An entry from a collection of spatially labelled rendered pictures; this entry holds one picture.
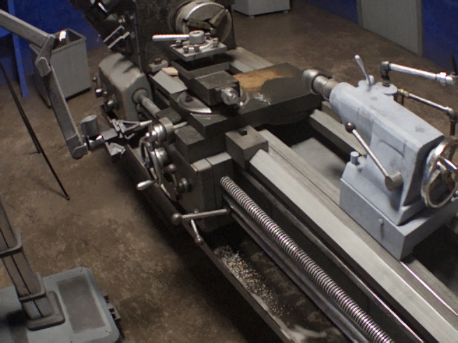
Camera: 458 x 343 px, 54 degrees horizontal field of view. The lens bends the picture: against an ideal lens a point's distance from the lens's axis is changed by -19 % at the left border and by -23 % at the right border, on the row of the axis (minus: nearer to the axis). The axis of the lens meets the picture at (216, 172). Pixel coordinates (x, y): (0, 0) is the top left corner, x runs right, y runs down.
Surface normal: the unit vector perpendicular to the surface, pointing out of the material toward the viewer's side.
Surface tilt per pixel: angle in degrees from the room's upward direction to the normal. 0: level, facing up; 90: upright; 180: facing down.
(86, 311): 0
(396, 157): 76
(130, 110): 90
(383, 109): 0
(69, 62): 90
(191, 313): 0
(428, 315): 36
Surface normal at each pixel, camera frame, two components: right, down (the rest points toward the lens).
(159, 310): -0.10, -0.82
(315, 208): -0.59, -0.48
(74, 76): 0.54, 0.43
